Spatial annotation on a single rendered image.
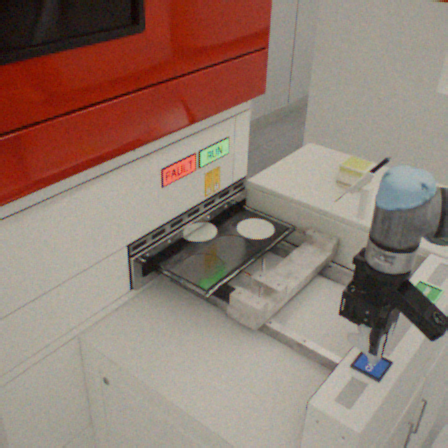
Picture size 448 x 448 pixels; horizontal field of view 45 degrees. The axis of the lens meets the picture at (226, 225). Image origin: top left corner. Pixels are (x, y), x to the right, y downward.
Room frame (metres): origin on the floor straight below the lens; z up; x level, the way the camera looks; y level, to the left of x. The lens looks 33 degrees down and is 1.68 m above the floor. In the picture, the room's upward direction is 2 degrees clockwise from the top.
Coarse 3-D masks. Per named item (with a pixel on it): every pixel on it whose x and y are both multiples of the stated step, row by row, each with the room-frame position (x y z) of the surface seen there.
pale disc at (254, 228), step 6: (240, 222) 1.23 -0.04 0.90; (246, 222) 1.23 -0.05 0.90; (252, 222) 1.23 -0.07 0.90; (258, 222) 1.24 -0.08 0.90; (264, 222) 1.24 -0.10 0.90; (240, 228) 1.20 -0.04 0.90; (246, 228) 1.20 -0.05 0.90; (252, 228) 1.21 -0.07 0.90; (258, 228) 1.21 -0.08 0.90; (264, 228) 1.21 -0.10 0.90; (270, 228) 1.21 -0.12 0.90; (246, 234) 1.18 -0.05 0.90; (252, 234) 1.18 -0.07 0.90; (258, 234) 1.18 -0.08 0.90; (264, 234) 1.18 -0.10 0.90; (270, 234) 1.18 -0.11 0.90
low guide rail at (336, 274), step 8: (272, 248) 1.21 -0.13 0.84; (280, 248) 1.19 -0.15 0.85; (288, 248) 1.19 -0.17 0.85; (328, 264) 1.13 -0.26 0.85; (320, 272) 1.12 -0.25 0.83; (328, 272) 1.11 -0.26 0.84; (336, 272) 1.09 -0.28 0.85; (344, 272) 1.09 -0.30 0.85; (336, 280) 1.09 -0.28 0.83; (344, 280) 1.08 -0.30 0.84
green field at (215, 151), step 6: (228, 138) 1.28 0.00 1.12; (222, 144) 1.26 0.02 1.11; (228, 144) 1.28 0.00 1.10; (204, 150) 1.20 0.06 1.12; (210, 150) 1.22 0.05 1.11; (216, 150) 1.24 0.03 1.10; (222, 150) 1.26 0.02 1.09; (204, 156) 1.21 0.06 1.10; (210, 156) 1.22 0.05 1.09; (216, 156) 1.24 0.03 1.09; (204, 162) 1.21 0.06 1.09
